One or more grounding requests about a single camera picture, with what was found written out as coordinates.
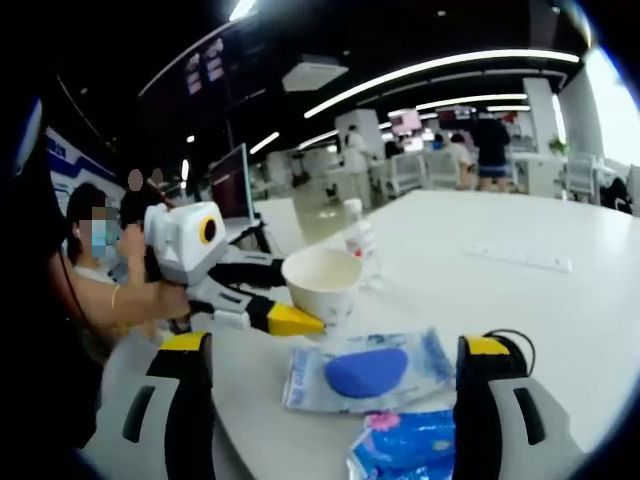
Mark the long ceiling light strip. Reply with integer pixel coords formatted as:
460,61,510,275
303,48,582,121

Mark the white power strip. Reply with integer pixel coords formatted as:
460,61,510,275
466,242,574,274

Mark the blue pad package item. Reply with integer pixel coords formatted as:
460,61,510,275
281,328,457,415

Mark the white paper cup item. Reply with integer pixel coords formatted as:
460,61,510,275
280,247,364,335

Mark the row of white office chairs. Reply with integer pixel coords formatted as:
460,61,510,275
383,148,477,197

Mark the dark screen monitor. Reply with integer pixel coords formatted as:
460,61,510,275
208,142,257,224

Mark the person's left hand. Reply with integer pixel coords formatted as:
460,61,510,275
117,280,194,327

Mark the blue tissue packet item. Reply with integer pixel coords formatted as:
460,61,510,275
346,408,459,480

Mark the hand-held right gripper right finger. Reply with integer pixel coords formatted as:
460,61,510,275
452,333,587,480

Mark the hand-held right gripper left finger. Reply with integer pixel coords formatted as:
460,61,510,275
82,330,217,480

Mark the blue white wall graphic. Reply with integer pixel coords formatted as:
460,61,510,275
46,126,122,202

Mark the white table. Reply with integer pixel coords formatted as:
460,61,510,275
82,187,640,480

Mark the ceiling air conditioner unit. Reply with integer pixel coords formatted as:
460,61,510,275
281,54,348,94

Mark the hanging display screen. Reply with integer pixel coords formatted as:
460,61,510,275
185,51,203,97
204,36,227,84

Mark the pink wall screen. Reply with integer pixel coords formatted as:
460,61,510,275
388,109,424,134

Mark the clear water bottle item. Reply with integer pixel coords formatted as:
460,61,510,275
343,197,385,292

